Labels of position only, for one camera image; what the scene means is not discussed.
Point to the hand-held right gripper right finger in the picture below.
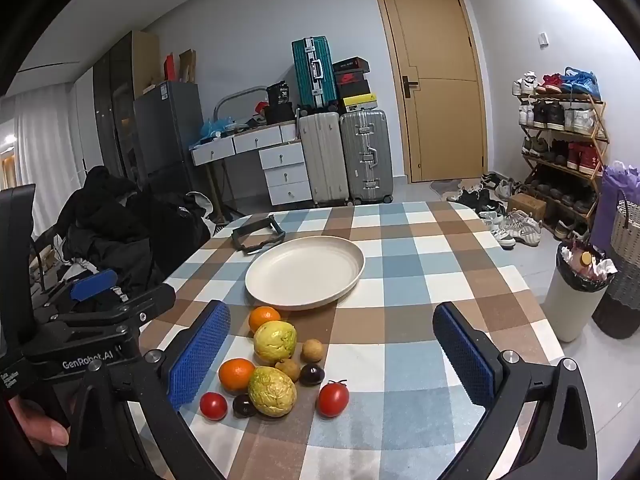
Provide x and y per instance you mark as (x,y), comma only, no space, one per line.
(465,355)

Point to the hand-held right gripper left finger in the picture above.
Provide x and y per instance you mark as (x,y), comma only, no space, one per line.
(200,355)

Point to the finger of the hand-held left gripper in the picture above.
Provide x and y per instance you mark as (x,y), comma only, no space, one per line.
(92,284)
(150,301)

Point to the orange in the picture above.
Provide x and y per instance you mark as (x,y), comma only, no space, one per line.
(235,374)
(264,317)

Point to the red tomato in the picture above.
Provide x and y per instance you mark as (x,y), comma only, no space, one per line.
(333,400)
(213,406)

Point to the dark purple plum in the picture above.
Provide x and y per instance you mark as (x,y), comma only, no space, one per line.
(311,375)
(244,406)

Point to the yellow lemon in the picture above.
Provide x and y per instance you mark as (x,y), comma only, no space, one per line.
(274,342)

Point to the green-yellow wrinkled passion fruit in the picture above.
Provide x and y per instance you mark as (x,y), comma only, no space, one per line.
(271,392)

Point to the brown longan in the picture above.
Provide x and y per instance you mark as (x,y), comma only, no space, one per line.
(290,369)
(312,350)

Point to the cream round plate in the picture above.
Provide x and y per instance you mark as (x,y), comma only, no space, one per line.
(300,270)

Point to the person's left hand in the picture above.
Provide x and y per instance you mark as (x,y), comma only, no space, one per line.
(42,427)

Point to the pile of black clothes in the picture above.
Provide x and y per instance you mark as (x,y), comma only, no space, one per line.
(115,230)

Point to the white trash bin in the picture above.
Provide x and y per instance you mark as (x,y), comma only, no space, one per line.
(572,310)

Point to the white curtain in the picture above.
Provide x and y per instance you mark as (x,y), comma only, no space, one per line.
(45,150)

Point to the scattered sneakers pile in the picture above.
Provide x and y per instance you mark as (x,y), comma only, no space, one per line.
(515,225)

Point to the brown cardboard box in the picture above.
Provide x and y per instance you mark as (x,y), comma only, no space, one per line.
(526,205)

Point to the grey refrigerator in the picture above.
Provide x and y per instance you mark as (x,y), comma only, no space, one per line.
(167,135)

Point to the grey door mat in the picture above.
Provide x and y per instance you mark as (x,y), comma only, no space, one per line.
(445,187)

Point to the woven basket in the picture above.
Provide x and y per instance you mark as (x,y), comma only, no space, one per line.
(622,270)

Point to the white desk with drawers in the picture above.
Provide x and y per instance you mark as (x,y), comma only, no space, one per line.
(285,175)

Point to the dark glass cabinet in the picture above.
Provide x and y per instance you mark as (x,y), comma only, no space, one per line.
(120,100)

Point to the purple gift bag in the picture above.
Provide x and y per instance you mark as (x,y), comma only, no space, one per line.
(607,195)

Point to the grey arched mirror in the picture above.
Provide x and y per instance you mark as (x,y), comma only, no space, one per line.
(240,105)

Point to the silver suitcase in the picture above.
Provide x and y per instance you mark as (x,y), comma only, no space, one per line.
(365,160)

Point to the beige suitcase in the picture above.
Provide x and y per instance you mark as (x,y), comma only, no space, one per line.
(322,160)

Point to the brown cardboard piece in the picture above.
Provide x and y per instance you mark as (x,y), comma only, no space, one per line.
(187,66)

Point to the black printed bag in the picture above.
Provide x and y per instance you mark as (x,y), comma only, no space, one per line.
(278,94)

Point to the tan wooden door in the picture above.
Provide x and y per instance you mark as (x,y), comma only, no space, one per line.
(435,110)

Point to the shoe rack with shoes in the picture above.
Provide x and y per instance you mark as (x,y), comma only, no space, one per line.
(555,115)

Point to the wooden shoe rack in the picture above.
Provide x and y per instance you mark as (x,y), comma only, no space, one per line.
(600,125)

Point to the yellow and white box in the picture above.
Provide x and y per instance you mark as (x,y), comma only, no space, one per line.
(360,105)

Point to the teal suitcase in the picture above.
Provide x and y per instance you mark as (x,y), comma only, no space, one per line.
(305,70)

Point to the red and black shoe box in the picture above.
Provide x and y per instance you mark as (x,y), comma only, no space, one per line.
(351,78)

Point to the black plastic frame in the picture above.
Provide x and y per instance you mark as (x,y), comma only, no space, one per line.
(250,228)

